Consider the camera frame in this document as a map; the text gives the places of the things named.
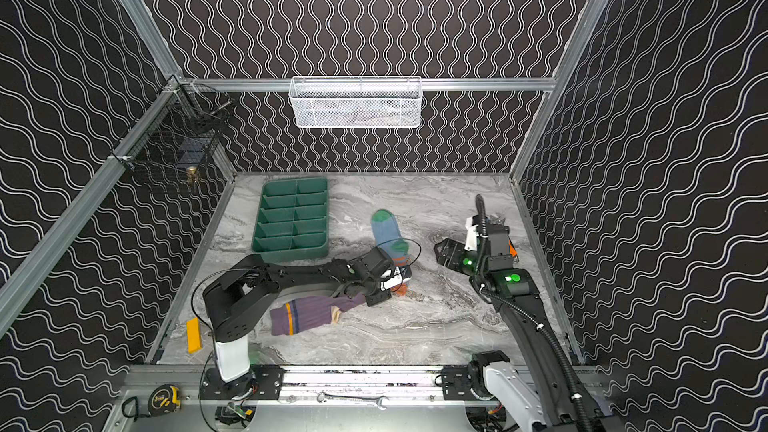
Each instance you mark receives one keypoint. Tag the aluminium front rail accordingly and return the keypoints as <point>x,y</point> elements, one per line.
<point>401,385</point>

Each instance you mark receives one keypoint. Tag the black wire wall basket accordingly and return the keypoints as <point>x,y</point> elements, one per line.
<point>186,132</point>

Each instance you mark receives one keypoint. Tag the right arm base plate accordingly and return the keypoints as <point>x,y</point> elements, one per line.
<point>462,383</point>

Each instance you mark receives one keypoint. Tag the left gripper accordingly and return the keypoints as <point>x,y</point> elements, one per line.
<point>390,287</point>

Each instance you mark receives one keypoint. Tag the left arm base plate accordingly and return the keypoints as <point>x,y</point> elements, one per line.
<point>262,382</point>

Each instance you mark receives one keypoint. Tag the orange handled adjustable wrench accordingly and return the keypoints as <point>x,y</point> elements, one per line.
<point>512,250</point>

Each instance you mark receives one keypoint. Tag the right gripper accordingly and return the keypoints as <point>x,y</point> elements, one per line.
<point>455,254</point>

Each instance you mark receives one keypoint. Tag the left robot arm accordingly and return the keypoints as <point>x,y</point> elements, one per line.
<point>236,301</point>

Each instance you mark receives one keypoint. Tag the yellow black tape measure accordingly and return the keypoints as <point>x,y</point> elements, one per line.
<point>165,399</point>

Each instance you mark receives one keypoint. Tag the purple striped sock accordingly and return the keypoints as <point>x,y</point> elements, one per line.
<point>311,312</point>

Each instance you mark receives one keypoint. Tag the white mesh wall basket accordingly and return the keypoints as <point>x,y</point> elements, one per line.
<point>356,102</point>

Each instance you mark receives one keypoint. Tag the brass padlock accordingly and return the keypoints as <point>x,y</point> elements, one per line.
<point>192,175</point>

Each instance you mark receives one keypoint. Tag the yellow plastic block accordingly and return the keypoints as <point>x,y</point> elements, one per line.
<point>193,335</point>

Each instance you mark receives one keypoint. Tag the blue orange striped sock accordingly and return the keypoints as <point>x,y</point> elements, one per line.
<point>388,237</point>

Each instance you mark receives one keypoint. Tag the green divided plastic tray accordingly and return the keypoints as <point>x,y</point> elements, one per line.
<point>292,222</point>

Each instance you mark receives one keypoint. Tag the silver combination wrench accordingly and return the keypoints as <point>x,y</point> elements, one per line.
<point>377,402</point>

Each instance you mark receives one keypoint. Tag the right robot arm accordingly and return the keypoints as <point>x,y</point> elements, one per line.
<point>555,398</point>

